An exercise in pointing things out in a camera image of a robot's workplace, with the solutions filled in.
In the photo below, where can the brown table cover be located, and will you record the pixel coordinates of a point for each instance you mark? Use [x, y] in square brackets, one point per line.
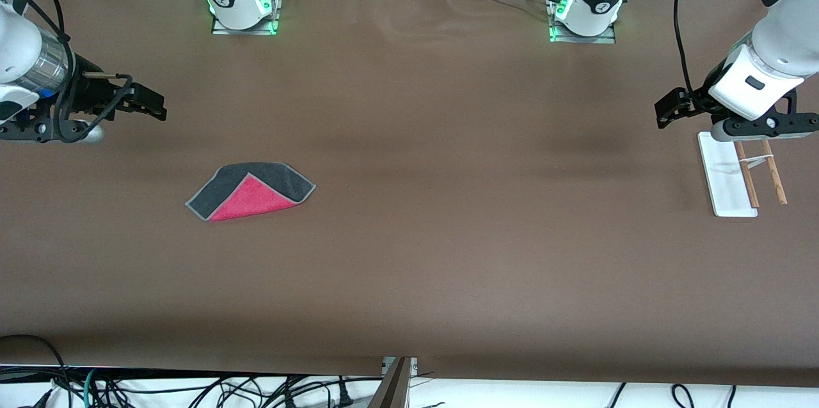
[409, 267]

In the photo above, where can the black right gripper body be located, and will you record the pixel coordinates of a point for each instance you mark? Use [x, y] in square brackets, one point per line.
[89, 96]

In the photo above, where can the grey and pink towel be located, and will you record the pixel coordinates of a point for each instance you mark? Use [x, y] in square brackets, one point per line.
[281, 181]

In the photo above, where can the white rack base plate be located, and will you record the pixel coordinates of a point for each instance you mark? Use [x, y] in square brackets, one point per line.
[723, 171]

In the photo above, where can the wooden chopsticks pair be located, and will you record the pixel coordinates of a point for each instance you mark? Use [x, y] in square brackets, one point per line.
[777, 181]

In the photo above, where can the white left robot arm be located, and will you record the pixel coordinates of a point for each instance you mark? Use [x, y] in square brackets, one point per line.
[787, 31]

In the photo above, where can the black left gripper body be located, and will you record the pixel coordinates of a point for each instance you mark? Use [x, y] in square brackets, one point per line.
[699, 102]

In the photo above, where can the white rack cross piece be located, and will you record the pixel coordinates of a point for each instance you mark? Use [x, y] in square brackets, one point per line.
[758, 161]

